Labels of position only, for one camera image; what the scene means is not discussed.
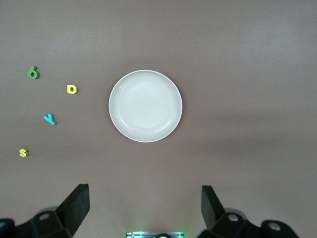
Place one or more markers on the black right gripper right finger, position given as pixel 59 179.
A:
pixel 215 218

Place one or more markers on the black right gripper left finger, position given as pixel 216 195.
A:
pixel 69 213

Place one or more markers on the teal foam letter y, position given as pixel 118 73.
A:
pixel 51 120

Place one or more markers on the yellow foam letter d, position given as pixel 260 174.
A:
pixel 68 89

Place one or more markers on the green foam letter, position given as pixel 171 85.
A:
pixel 35 75

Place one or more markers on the yellow foam letter s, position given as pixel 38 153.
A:
pixel 23 152

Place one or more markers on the beige round plate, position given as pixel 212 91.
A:
pixel 145 106

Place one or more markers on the brown table cover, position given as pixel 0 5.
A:
pixel 223 49

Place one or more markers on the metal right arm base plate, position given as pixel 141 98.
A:
pixel 146 234

